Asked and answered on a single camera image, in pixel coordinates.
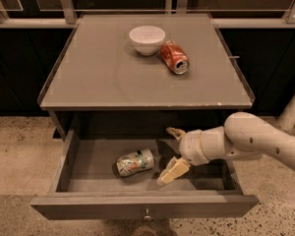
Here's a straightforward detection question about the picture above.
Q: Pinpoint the grey cabinet with counter top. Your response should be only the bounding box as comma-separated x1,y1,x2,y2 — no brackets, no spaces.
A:
38,14,255,131

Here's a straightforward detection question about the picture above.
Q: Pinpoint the metal railing frame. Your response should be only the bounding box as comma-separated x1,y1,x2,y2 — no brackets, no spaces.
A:
0,0,295,29

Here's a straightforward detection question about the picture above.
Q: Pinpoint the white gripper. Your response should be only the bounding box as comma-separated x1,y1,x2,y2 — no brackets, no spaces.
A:
157,127,209,186

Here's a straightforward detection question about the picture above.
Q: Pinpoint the red crushed soda can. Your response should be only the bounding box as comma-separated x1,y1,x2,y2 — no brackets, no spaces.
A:
160,40,190,75

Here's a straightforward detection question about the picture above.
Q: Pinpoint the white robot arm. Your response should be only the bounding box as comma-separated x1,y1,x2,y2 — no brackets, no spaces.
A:
157,94,295,186

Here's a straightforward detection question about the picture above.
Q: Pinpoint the white ceramic bowl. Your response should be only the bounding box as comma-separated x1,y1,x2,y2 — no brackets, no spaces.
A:
129,26,165,56

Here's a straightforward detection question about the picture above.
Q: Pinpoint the metal drawer knob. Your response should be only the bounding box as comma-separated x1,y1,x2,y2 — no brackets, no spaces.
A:
143,208,152,221

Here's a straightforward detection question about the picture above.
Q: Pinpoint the open grey top drawer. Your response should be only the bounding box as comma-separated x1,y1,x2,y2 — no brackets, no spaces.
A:
30,130,259,220

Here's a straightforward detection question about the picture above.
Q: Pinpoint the green white 7up can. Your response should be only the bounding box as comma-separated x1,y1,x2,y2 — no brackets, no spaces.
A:
116,148,155,177

